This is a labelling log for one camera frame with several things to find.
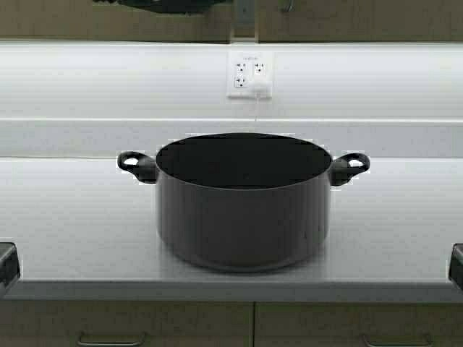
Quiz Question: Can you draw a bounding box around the metal right drawer handle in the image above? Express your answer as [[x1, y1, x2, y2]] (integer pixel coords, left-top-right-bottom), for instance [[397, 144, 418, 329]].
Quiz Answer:
[[361, 334, 435, 347]]

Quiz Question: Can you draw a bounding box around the wooden cabinet door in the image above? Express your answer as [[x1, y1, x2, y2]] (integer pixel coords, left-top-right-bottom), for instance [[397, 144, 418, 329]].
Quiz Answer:
[[1, 1, 234, 43], [255, 0, 462, 43]]

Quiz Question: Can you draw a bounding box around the metal left drawer handle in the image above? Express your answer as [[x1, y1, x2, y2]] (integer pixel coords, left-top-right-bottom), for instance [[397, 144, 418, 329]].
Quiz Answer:
[[76, 332, 148, 347]]

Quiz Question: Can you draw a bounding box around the wooden drawer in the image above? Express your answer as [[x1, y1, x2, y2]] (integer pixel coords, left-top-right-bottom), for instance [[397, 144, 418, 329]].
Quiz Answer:
[[1, 300, 254, 346], [253, 303, 462, 346]]

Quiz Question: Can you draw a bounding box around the wooden upper cabinet right door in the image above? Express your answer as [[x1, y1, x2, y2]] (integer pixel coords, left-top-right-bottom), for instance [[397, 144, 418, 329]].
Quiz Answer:
[[255, 0, 462, 43]]

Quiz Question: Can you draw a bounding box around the wooden upper cabinet left door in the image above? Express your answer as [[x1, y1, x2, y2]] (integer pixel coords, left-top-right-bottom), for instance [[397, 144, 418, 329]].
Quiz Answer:
[[1, 1, 234, 43]]

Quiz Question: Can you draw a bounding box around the dark grey cooking pot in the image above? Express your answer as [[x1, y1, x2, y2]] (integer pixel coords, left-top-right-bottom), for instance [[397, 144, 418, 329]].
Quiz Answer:
[[117, 132, 370, 272]]

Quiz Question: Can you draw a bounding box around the wooden lower right drawer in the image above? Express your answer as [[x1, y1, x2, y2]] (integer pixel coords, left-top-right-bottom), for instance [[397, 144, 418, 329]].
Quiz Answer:
[[253, 303, 462, 346]]

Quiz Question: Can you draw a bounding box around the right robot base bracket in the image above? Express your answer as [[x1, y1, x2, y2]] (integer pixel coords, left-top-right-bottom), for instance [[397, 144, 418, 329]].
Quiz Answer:
[[448, 243, 463, 291]]

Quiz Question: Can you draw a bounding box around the white wall outlet plate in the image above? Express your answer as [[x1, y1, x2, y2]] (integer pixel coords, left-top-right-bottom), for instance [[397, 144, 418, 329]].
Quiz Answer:
[[226, 51, 273, 100]]

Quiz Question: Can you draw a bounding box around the metal drawer handle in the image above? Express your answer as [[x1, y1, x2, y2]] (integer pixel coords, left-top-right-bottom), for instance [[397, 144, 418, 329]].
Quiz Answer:
[[76, 332, 148, 347], [361, 334, 435, 347]]

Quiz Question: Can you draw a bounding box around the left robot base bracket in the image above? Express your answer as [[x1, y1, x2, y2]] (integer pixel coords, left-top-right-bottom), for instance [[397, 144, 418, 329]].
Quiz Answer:
[[0, 242, 21, 298]]

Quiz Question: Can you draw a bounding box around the wooden lower left drawer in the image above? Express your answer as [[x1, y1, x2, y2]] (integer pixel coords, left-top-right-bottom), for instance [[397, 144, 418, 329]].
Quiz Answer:
[[1, 300, 254, 346]]

